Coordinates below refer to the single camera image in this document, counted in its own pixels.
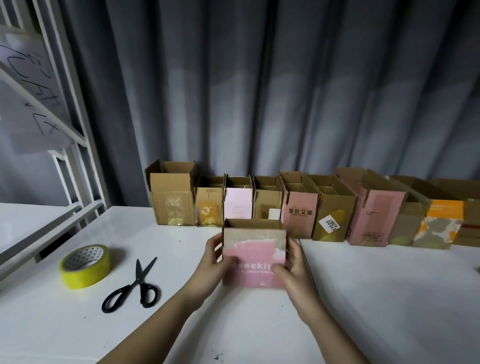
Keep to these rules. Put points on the person's left hand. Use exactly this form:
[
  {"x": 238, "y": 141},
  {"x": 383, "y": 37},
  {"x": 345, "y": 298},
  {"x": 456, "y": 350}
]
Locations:
[{"x": 208, "y": 271}]

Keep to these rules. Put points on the person's right hand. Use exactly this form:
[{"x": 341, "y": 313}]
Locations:
[{"x": 296, "y": 281}]

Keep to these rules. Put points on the pink green printed cardboard box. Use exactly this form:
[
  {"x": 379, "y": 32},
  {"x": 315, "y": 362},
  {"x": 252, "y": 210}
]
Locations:
[{"x": 255, "y": 259}]

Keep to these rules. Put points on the taped brown cardboard box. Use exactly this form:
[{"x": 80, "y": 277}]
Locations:
[{"x": 210, "y": 206}]

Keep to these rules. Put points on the pink lettered cardboard box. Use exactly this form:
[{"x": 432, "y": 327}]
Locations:
[
  {"x": 375, "y": 217},
  {"x": 300, "y": 214}
]

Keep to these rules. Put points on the pink and yellow printed box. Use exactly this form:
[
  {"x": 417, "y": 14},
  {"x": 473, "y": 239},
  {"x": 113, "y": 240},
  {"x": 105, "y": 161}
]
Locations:
[{"x": 238, "y": 202}]

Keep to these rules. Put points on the black scissors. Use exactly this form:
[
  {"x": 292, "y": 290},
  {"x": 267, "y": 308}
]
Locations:
[{"x": 131, "y": 289}]

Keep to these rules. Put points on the brown box with barcode label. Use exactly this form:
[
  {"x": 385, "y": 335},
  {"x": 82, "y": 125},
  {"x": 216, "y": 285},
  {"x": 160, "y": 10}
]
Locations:
[{"x": 172, "y": 199}]

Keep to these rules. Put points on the brown box with white label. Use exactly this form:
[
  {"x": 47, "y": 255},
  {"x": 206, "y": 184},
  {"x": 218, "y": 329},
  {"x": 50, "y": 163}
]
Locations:
[{"x": 268, "y": 201}]

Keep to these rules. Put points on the yellow tape roll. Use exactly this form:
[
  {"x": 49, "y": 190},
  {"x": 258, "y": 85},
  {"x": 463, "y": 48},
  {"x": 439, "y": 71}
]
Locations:
[{"x": 84, "y": 274}]

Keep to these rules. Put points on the orange and white carton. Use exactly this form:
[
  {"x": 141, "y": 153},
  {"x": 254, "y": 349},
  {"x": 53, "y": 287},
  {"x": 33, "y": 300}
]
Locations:
[{"x": 439, "y": 225}]

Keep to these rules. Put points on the person's left forearm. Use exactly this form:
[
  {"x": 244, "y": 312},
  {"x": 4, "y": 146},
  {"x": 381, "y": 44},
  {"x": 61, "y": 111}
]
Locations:
[{"x": 146, "y": 334}]

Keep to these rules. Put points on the white metal shelf rack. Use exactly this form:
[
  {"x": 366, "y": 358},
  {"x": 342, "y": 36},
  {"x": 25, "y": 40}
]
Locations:
[{"x": 79, "y": 150}]

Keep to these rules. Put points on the handwritten paper sheet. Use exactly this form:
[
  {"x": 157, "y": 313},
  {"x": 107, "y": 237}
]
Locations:
[
  {"x": 30, "y": 127},
  {"x": 30, "y": 71}
]

